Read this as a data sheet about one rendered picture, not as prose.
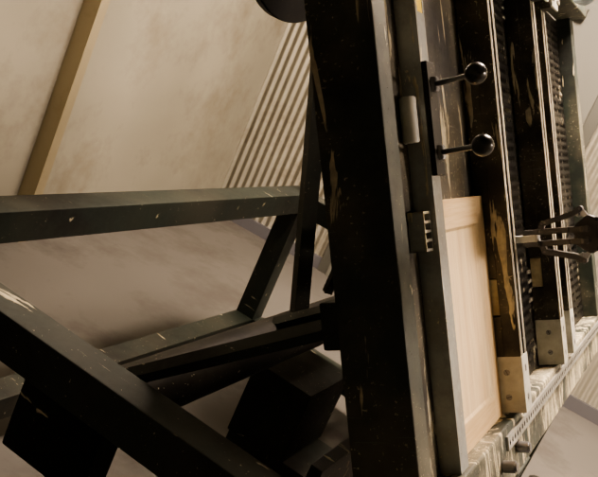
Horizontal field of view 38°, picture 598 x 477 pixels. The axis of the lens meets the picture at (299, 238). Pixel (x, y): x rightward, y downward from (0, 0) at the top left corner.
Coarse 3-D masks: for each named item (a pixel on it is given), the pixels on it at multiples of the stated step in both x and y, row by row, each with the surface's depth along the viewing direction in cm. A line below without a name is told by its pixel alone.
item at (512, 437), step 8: (592, 328) 304; (592, 336) 302; (584, 344) 283; (576, 352) 268; (576, 360) 267; (560, 368) 243; (568, 368) 252; (560, 376) 240; (552, 384) 228; (544, 392) 218; (552, 392) 227; (536, 400) 209; (544, 400) 217; (536, 408) 208; (528, 416) 199; (520, 424) 191; (528, 424) 198; (512, 432) 184; (520, 432) 191; (512, 440) 183
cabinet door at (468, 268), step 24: (456, 216) 172; (480, 216) 189; (456, 240) 172; (480, 240) 187; (456, 264) 170; (480, 264) 186; (456, 288) 169; (480, 288) 185; (456, 312) 168; (480, 312) 184; (456, 336) 166; (480, 336) 182; (480, 360) 180; (480, 384) 179; (480, 408) 177; (480, 432) 175
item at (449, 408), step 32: (416, 32) 152; (416, 64) 152; (416, 96) 153; (416, 160) 153; (416, 192) 154; (448, 288) 156; (448, 320) 154; (448, 352) 153; (448, 384) 154; (448, 416) 154; (448, 448) 154
